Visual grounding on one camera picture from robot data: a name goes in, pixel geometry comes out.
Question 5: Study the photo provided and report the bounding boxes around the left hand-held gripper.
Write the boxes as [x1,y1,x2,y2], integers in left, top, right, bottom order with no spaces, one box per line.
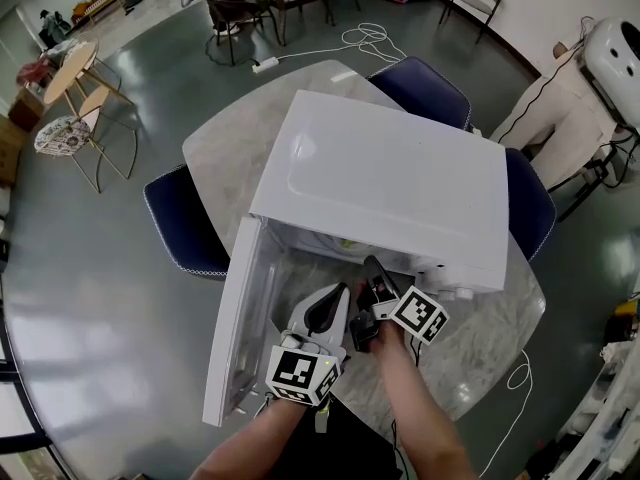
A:
[264,282,351,408]

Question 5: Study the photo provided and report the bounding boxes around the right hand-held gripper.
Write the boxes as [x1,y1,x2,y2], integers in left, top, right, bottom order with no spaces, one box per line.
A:
[349,255,450,354]

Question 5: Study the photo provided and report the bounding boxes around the white microwave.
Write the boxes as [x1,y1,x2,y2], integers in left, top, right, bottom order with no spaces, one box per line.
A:
[201,89,510,428]

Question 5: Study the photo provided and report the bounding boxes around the person's left forearm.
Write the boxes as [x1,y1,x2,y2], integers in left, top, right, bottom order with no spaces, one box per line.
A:
[188,398,309,480]

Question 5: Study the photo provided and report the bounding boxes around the person's right forearm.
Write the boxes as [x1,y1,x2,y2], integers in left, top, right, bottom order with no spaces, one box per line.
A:
[374,325,479,480]

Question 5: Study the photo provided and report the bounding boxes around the person's right shoe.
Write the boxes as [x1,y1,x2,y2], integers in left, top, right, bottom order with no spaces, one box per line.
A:
[313,396,331,434]

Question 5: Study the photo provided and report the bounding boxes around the person's black clothing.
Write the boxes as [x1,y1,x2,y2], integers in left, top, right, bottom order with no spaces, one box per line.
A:
[279,395,404,480]

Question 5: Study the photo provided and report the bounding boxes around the dark blue padded chair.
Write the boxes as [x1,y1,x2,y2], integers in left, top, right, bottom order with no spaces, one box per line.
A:
[367,56,472,132]
[504,146,558,265]
[142,163,232,275]

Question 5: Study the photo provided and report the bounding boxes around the floral cushioned chair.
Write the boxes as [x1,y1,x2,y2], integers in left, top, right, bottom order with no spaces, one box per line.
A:
[33,83,139,195]

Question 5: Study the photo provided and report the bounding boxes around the round wooden table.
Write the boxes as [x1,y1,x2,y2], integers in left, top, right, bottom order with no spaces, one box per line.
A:
[42,37,136,109]

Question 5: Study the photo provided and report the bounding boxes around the flat cardboard sheets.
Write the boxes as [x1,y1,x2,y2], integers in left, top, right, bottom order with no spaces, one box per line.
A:
[0,117,26,187]

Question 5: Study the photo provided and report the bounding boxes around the brown cardboard box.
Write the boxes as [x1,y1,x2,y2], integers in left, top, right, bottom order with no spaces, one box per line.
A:
[7,85,46,132]

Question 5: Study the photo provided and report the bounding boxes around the pink chair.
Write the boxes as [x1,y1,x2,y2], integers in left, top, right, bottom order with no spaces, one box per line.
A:
[17,62,54,87]

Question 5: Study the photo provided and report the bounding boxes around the yellow cushioned wooden sofa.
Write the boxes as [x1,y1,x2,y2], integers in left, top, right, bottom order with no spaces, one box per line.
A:
[69,0,126,24]

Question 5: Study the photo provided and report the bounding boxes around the white floor cable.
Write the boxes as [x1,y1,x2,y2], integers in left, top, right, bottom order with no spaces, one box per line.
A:
[480,350,534,477]

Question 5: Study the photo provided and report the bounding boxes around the coiled white cable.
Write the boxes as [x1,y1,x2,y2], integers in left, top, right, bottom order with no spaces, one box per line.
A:
[275,22,407,64]

